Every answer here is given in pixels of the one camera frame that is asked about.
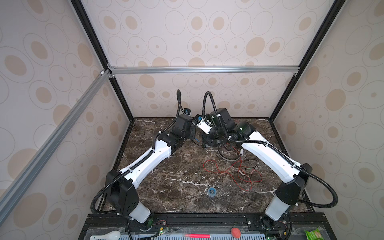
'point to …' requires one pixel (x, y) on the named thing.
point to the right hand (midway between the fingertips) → (202, 132)
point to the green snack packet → (314, 235)
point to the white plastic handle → (111, 235)
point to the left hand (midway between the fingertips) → (196, 124)
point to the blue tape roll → (212, 192)
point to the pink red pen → (197, 236)
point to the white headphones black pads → (229, 152)
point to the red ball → (236, 232)
